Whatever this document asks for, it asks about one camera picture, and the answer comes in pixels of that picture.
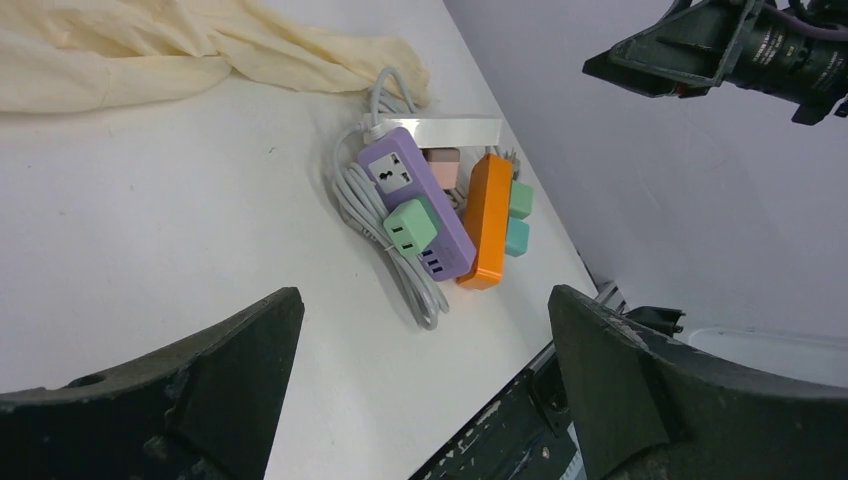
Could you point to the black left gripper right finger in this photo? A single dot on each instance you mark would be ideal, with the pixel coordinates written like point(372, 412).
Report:
point(646, 406)

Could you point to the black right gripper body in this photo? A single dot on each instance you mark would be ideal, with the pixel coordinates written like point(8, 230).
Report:
point(690, 50)

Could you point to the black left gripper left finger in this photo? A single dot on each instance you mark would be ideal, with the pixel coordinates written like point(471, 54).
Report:
point(204, 407)

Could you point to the green plug adapter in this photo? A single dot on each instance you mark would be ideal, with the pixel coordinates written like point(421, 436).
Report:
point(412, 226)

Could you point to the pink plug adapter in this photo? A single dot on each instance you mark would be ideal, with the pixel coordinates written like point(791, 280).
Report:
point(444, 163)

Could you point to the white power strip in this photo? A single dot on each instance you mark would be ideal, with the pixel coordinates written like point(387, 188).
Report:
point(438, 130)

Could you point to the purple power strip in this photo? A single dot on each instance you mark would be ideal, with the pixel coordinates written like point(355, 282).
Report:
point(396, 166)

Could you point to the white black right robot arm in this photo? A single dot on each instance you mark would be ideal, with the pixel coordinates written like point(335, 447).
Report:
point(797, 54)

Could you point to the teal adapter on orange strip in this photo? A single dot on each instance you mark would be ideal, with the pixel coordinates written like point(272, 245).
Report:
point(517, 237)

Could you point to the green adapter on orange strip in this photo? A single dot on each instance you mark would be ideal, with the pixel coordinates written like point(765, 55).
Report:
point(521, 200)

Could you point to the orange power strip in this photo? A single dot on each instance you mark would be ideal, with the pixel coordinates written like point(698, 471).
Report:
point(486, 220)

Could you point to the cream yellow cloth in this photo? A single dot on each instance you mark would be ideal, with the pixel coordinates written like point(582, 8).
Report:
point(76, 56)

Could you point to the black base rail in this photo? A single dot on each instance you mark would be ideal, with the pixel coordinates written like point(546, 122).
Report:
point(524, 432)

